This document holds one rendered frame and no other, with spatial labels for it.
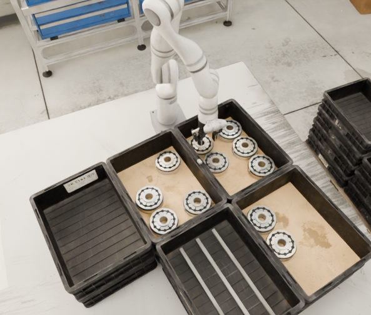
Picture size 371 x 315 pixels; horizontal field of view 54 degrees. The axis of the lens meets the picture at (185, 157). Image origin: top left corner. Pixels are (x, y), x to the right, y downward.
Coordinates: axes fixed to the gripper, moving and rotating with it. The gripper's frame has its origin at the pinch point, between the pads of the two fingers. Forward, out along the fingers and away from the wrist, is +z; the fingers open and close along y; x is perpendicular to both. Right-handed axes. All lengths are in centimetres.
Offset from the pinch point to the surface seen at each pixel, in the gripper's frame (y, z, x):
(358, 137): -80, 29, 11
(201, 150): 4.1, 1.1, 3.3
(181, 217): 23.2, 4.4, 25.7
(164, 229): 30.9, 1.7, 28.7
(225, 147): -6.4, 3.9, 4.2
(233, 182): -1.2, 4.2, 20.6
